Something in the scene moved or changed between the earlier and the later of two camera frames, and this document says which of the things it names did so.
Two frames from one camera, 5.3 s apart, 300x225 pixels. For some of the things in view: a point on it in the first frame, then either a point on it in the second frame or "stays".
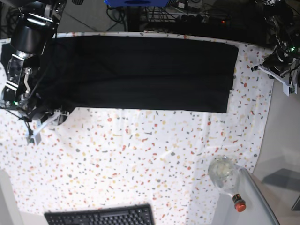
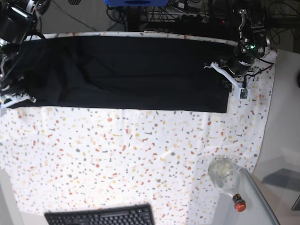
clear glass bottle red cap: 223,173 stays
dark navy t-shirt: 133,73 stays
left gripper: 42,112 → 18,90
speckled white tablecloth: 101,158 stays
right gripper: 278,62 → 239,64
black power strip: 194,18 stays
